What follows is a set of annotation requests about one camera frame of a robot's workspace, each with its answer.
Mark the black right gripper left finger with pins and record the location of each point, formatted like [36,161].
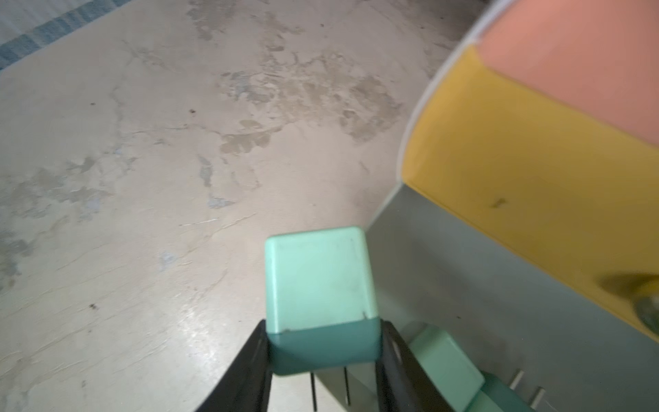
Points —
[246,384]

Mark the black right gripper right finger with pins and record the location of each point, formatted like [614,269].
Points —
[402,383]

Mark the green plug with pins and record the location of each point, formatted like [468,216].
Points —
[452,372]
[321,307]

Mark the grey green drawer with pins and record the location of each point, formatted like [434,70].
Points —
[429,267]

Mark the yellow drawer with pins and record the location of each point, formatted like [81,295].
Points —
[569,194]

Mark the orange drawer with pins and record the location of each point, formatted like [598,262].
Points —
[599,57]

